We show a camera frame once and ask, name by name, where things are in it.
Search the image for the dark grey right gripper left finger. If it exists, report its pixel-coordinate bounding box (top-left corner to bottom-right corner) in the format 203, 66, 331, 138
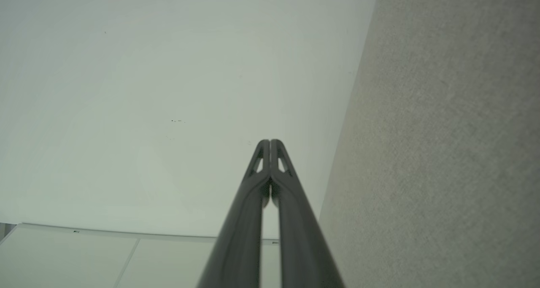
197, 139, 271, 288

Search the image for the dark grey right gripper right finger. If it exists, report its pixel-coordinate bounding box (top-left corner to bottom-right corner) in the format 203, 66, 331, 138
270, 139, 346, 288

